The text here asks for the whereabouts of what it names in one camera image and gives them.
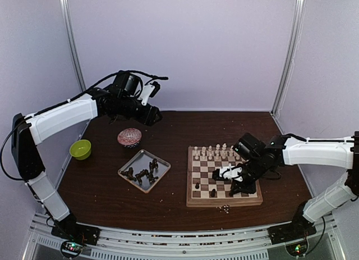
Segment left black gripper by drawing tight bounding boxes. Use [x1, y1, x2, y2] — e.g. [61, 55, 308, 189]
[118, 96, 163, 126]

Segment wooden chess board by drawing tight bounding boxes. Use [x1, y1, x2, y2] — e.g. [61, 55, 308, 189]
[186, 144, 263, 208]

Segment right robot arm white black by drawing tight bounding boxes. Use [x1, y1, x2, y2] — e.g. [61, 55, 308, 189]
[219, 133, 358, 239]

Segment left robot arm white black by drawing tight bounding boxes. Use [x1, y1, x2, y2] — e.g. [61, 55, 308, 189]
[1, 70, 168, 240]

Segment red patterned bowl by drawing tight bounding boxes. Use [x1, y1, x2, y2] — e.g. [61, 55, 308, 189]
[117, 128, 142, 149]

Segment metal tray wooden rim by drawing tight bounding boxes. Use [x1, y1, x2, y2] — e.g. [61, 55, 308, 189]
[118, 149, 171, 194]

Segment green bowl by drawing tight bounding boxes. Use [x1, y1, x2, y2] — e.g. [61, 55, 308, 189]
[70, 139, 92, 161]

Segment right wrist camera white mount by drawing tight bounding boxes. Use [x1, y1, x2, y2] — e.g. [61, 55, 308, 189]
[212, 164, 243, 182]

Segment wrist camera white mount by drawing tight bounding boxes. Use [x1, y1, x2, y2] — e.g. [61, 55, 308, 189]
[139, 81, 160, 106]
[212, 164, 243, 182]

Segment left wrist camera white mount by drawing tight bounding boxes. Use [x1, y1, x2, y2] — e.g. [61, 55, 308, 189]
[139, 81, 160, 106]

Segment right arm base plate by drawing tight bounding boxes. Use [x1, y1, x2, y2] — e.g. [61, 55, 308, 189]
[268, 223, 317, 245]

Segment aluminium front rail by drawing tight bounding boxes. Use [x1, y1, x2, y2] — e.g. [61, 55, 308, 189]
[20, 213, 348, 259]

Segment right aluminium frame post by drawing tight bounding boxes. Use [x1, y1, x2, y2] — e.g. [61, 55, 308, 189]
[271, 0, 305, 117]

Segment aluminium frame post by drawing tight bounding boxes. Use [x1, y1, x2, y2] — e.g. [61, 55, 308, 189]
[271, 0, 305, 117]
[59, 0, 86, 92]

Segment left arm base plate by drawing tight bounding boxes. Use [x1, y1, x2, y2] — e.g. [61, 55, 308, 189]
[51, 224, 100, 245]

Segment left aluminium frame post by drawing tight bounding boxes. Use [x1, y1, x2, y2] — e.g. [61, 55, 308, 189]
[59, 0, 86, 92]

